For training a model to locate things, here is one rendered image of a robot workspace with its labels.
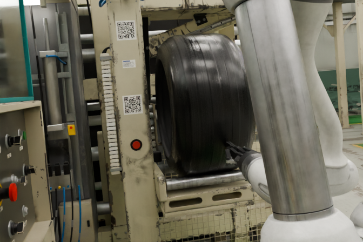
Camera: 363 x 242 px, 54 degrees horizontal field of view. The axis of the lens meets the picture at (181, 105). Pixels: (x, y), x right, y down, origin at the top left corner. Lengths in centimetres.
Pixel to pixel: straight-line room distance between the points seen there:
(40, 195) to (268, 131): 80
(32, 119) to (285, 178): 80
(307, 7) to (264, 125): 29
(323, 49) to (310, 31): 1088
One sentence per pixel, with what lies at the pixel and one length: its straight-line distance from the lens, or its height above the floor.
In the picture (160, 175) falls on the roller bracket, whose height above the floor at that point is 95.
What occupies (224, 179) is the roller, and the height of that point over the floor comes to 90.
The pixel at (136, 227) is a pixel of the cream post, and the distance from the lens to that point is 152.
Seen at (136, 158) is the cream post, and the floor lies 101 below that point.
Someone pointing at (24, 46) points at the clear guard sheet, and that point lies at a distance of 118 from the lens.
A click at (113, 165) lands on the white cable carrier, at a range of 146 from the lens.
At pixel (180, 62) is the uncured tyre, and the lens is 130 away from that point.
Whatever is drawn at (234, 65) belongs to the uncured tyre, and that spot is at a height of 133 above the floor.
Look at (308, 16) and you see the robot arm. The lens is 80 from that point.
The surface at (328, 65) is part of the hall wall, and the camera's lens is 1172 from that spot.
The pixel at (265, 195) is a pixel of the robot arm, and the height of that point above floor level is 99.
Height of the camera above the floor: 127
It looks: 3 degrees down
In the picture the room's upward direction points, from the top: 5 degrees counter-clockwise
